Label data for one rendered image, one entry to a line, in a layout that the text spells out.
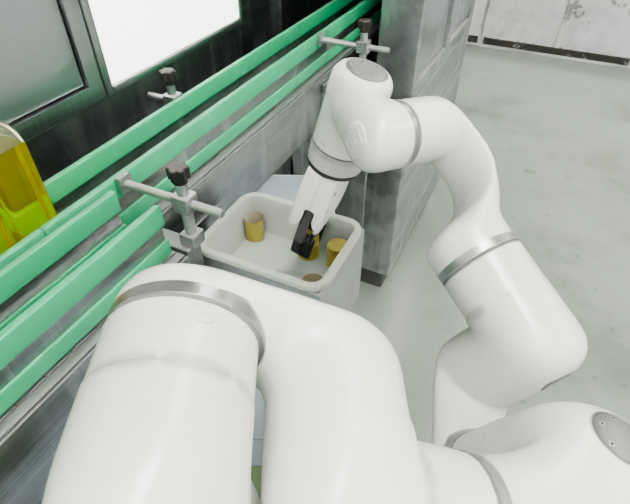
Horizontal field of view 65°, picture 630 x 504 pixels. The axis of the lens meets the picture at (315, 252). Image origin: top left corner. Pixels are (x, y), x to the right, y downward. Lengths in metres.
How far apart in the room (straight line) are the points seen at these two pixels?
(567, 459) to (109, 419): 0.28
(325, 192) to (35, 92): 0.45
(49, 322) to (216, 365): 0.35
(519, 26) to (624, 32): 0.67
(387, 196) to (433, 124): 1.02
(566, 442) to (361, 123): 0.34
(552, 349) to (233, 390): 0.29
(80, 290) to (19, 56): 0.37
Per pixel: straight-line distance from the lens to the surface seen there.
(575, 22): 4.14
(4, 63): 0.82
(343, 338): 0.32
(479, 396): 0.52
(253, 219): 0.89
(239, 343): 0.28
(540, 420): 0.42
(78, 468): 0.25
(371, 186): 1.57
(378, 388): 0.31
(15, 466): 0.63
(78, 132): 0.96
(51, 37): 0.86
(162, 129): 0.90
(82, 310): 0.62
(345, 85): 0.58
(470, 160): 0.58
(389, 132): 0.52
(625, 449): 0.41
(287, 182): 1.06
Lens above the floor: 1.34
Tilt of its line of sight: 42 degrees down
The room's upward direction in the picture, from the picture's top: straight up
